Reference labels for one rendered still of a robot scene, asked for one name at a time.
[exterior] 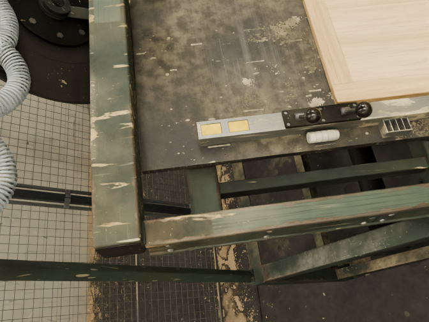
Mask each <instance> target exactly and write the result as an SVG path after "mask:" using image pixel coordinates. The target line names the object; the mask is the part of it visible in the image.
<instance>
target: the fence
mask: <svg viewBox="0 0 429 322"><path fill-rule="evenodd" d="M369 103H370V104H371V105H372V108H373V111H372V113H371V115H370V116H369V117H367V118H361V120H357V121H346V122H341V123H330V124H324V125H314V126H304V127H297V128H285V125H284V122H283V118H282V113H281V112H280V113H274V114H263V115H257V116H247V117H240V118H230V119H219V120H213V121H203V122H196V124H197V137H198V142H199V146H209V145H215V144H225V143H230V142H241V141H251V140H257V139H267V138H273V137H283V136H289V135H299V134H307V133H308V132H316V131H321V130H332V129H334V130H335V129H337V130H341V129H347V128H357V127H368V126H374V125H378V124H379V123H380V122H381V121H382V120H383V119H394V118H404V117H408V119H409V121H415V120H422V119H429V96H418V97H412V98H401V99H396V100H385V101H379V102H369ZM244 120H247V121H248V126H249V130H245V131H240V132H229V125H228V122H233V121H244ZM217 123H220V126H221V130H222V133H221V134H213V135H203V136H202V132H201V128H200V126H201V125H210V124H217Z"/></svg>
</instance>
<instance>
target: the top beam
mask: <svg viewBox="0 0 429 322"><path fill-rule="evenodd" d="M89 62H90V108H91V196H92V241H93V248H94V249H95V251H97V253H99V254H100V255H101V256H103V257H104V258H110V257H119V256H127V255H132V254H141V253H145V251H146V250H147V248H146V247H145V245H144V238H143V228H142V222H143V220H145V217H144V200H143V191H142V173H141V164H140V146H139V129H138V119H137V103H136V93H135V76H134V66H133V49H132V32H131V22H130V5H129V0H89Z"/></svg>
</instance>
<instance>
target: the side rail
mask: <svg viewBox="0 0 429 322"><path fill-rule="evenodd" d="M427 217H429V183H422V184H417V185H407V186H402V187H393V188H383V189H378V190H369V191H364V192H355V193H349V194H340V195H331V196H326V197H316V198H311V199H302V200H297V201H287V202H282V203H273V204H264V205H258V206H249V207H244V208H235V209H229V210H220V211H211V212H206V213H197V214H191V215H182V216H177V217H168V218H159V219H153V220H145V221H144V223H145V229H146V230H145V231H146V245H145V247H146V248H148V249H149V251H150V255H151V256H159V255H164V254H172V253H177V252H186V251H191V250H200V249H208V248H213V247H222V246H228V245H236V244H241V243H250V242H259V241H264V240H272V239H277V238H286V237H291V236H300V235H305V234H313V233H322V232H327V231H336V230H341V229H350V228H355V227H364V226H372V225H377V224H386V223H391V222H400V221H405V220H414V219H422V218H427Z"/></svg>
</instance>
